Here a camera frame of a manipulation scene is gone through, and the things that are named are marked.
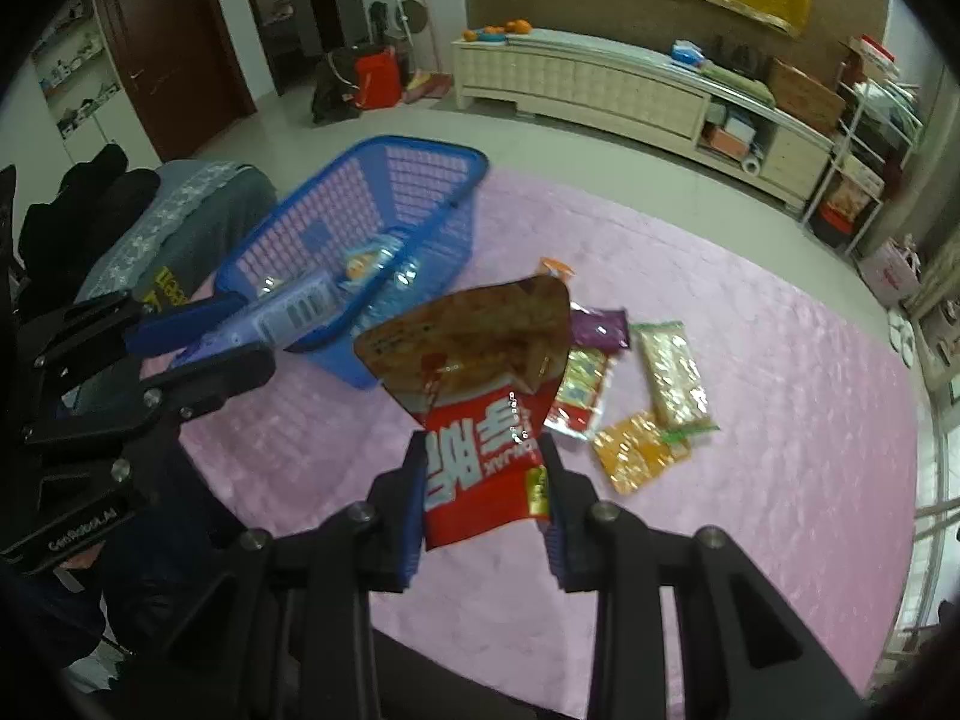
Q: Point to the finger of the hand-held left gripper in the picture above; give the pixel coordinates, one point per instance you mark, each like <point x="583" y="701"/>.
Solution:
<point x="180" y="319"/>
<point x="217" y="379"/>

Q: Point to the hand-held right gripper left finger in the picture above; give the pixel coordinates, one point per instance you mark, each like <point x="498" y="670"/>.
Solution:
<point x="412" y="517"/>

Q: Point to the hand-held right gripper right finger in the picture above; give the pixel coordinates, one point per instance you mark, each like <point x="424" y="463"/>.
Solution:
<point x="553" y="540"/>

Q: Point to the small blue purple packet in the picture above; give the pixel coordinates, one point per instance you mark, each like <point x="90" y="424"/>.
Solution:
<point x="289" y="315"/>

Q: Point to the yellow snack packet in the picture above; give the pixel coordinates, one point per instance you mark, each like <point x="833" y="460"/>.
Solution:
<point x="637" y="454"/>

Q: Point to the red green snack packet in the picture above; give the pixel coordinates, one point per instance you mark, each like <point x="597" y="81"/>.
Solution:
<point x="581" y="390"/>

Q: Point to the large red snack bag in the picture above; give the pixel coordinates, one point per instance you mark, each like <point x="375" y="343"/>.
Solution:
<point x="465" y="360"/>

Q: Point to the clear blue bread packet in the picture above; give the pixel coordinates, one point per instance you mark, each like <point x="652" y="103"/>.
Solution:
<point x="365" y="264"/>
<point x="397" y="286"/>

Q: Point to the clear cracker packet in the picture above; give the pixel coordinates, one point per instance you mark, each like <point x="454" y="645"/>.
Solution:
<point x="671" y="375"/>

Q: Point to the purple snack packet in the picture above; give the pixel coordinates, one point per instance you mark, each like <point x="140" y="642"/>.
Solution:
<point x="598" y="328"/>

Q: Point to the long orange snack packet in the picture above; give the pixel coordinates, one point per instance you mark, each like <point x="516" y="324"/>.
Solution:
<point x="556" y="268"/>

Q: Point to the blue plastic basket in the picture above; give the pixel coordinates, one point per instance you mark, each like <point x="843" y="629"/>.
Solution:
<point x="420" y="187"/>

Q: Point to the grey crown print chair cover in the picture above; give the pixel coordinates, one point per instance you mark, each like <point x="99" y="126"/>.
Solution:
<point x="187" y="217"/>

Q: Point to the black cloth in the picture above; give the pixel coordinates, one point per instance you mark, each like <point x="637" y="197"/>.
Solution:
<point x="90" y="195"/>

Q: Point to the person's dark blue clothing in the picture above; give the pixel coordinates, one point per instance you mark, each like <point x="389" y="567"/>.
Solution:
<point x="165" y="562"/>

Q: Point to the pink tablecloth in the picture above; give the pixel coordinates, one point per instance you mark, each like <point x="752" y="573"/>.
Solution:
<point x="787" y="465"/>

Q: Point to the brown wooden door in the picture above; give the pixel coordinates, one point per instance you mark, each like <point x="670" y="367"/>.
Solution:
<point x="172" y="52"/>

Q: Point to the black bag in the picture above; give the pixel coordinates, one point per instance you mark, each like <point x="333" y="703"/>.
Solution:
<point x="334" y="86"/>

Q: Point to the broom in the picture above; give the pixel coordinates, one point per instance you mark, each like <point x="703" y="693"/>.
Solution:
<point x="427" y="82"/>

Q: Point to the white paper roll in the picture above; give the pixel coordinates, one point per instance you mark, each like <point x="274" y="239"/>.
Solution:
<point x="752" y="163"/>

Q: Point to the pink bag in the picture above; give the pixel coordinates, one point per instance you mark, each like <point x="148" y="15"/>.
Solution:
<point x="892" y="270"/>

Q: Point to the cream tv cabinet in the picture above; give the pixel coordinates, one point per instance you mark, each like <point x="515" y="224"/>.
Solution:
<point x="600" y="82"/>

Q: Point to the white shelf rack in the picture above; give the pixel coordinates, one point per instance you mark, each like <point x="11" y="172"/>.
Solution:
<point x="862" y="165"/>

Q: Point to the green folded cloth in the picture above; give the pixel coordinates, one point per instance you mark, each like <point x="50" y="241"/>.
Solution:
<point x="739" y="79"/>

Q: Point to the blue tissue box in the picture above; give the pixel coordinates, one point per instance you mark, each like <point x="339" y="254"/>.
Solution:
<point x="686" y="52"/>

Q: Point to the cardboard box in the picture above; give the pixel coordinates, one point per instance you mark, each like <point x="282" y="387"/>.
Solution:
<point x="806" y="97"/>

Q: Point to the white wall shelf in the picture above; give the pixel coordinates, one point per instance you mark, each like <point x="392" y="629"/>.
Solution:
<point x="75" y="67"/>

